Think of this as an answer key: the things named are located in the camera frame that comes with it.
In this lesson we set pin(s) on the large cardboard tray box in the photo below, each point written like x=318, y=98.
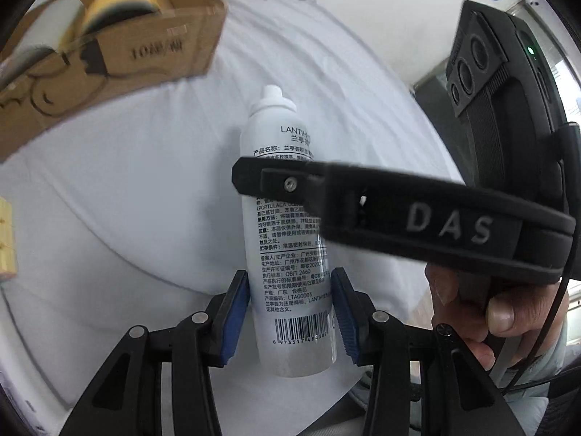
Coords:
x=179, y=41

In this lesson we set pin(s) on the yellow wooden block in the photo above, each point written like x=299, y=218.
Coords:
x=8, y=255

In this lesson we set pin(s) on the white spray bottle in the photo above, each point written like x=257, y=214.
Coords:
x=286, y=260

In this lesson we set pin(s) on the yellow label jar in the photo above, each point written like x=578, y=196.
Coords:
x=103, y=13

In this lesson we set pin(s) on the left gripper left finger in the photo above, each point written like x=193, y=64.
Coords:
x=124, y=397

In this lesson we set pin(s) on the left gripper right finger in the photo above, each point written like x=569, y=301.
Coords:
x=457, y=397

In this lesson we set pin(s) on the person's right hand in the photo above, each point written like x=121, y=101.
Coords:
x=521, y=312

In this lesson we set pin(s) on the silver metal can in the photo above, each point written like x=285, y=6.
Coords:
x=52, y=30

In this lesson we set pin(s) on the white table cloth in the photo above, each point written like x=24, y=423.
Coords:
x=126, y=215

